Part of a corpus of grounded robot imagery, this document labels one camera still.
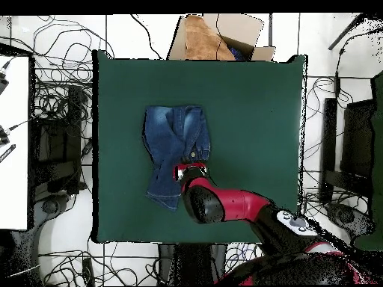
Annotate black power strip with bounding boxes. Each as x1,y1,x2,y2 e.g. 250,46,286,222
81,257,96,287

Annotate blue denim jeans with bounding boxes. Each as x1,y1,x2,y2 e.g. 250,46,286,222
142,104,211,212

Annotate black and blue cable tangle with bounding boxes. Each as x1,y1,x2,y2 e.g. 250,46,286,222
224,241,264,273

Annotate green covered side table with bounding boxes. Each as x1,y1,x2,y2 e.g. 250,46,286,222
354,70,383,252

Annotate dark blue fabric item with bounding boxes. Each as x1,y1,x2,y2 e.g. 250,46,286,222
228,44,248,61

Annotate black device with cable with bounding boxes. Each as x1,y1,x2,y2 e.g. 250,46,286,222
0,117,34,147

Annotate brown cloth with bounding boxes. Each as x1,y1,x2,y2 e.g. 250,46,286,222
184,14,236,61

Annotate black label strip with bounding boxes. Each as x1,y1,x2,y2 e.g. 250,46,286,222
0,143,16,164

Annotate cardboard box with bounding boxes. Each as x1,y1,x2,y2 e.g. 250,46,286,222
166,13,277,62

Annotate black slanted rod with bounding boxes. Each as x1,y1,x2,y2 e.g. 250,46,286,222
327,13,366,51

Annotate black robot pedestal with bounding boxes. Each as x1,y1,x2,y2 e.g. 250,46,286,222
157,242,228,286

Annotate single black cable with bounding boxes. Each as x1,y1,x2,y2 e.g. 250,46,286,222
129,13,164,60

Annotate black connector with cable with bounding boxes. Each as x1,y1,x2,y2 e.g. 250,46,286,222
0,58,14,95

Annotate black office chair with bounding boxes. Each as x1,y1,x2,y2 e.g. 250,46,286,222
31,84,88,219
319,97,376,240

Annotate thin black cable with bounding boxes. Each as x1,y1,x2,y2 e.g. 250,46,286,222
215,13,226,59

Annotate dark green table cloth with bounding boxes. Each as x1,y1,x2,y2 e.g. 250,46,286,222
91,49,309,244

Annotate white table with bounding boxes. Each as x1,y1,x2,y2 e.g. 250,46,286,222
0,55,31,231

